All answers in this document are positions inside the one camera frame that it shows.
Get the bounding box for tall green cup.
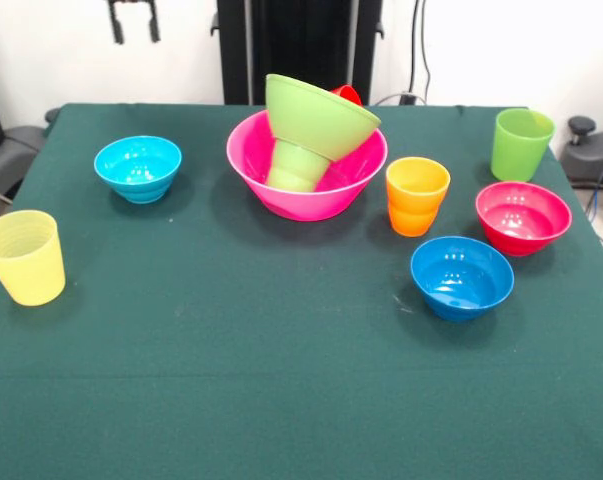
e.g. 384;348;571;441
490;108;557;183

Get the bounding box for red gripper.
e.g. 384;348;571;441
105;0;163;46

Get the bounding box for grey floor cable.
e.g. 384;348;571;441
372;92;431;108

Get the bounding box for black hanging cable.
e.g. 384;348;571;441
409;0;435;96

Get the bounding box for small magenta bowl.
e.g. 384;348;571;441
474;180;574;258

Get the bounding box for orange cup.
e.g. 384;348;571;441
385;156;452;238

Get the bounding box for yellow cup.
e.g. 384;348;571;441
0;209;67;307

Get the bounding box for small cyan bowl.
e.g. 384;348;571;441
93;135;184;205

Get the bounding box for red cup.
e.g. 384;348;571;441
329;84;364;108

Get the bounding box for large pink bowl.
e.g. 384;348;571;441
225;108;389;223

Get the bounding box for large green bowl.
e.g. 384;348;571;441
264;73;383;163

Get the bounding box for small blue bowl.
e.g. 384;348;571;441
409;235;516;323

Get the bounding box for dark green tablecloth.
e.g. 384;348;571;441
0;102;603;480

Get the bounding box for grey chair base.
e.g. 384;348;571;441
560;115;603;224
0;124;50;211

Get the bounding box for rounded green cup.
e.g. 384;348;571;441
265;138;331;194

